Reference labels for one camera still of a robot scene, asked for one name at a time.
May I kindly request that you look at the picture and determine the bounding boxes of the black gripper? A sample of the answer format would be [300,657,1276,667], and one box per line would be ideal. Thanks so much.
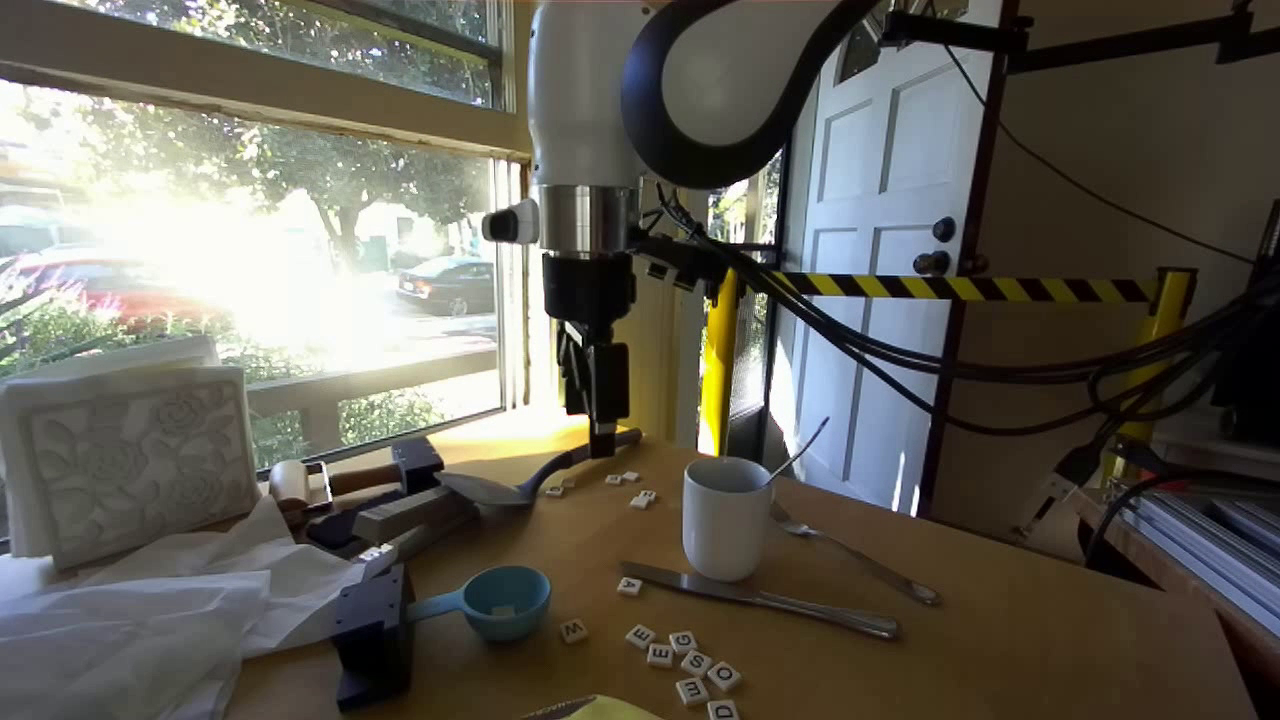
[543,257,636,455]

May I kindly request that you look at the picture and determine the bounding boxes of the white letter tile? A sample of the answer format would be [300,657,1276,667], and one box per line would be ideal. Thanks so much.
[556,617,592,647]

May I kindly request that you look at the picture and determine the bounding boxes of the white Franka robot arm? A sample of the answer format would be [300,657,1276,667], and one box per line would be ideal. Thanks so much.
[482,0,887,455]

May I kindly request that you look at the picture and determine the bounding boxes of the small blue measuring cup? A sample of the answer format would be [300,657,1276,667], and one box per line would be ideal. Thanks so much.
[407,565,551,643]

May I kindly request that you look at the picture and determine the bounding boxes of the white ceramic mug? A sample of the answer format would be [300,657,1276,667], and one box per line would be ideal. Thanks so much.
[681,455,773,578]

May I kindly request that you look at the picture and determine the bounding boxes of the metal butter knife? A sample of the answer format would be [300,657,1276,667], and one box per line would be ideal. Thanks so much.
[618,560,901,639]

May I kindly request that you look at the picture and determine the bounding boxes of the metal spoon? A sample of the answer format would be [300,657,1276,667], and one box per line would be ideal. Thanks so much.
[768,417,827,483]

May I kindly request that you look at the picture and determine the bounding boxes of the metal fork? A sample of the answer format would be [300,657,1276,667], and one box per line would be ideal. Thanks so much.
[779,520,942,608]

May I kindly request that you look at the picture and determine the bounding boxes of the cluster of letter tiles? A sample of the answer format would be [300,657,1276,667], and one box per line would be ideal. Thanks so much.
[622,621,743,720]

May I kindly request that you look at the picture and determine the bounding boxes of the black block tool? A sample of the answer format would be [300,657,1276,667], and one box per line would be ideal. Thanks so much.
[331,565,413,710]

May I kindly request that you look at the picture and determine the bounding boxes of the white door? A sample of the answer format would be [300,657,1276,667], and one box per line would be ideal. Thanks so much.
[788,43,991,516]

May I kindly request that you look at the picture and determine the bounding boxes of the crumpled white plastic bag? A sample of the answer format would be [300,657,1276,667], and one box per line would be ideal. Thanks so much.
[0,498,362,720]

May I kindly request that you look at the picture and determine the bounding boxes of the clear patterned container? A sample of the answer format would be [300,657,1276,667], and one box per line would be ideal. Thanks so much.
[0,369,255,572]

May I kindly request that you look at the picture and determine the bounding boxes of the yellow black striped barrier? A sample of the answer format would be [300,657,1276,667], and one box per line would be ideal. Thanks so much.
[697,257,1197,455]

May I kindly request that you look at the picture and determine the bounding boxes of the stack of books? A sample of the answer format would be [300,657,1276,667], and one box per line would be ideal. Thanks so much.
[1118,494,1280,636]

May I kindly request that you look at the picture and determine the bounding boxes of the black spatula with metal handle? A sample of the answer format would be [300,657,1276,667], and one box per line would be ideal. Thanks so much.
[437,426,644,511]

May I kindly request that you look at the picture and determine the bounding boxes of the robot cable bundle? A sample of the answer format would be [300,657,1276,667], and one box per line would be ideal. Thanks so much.
[622,195,1280,444]

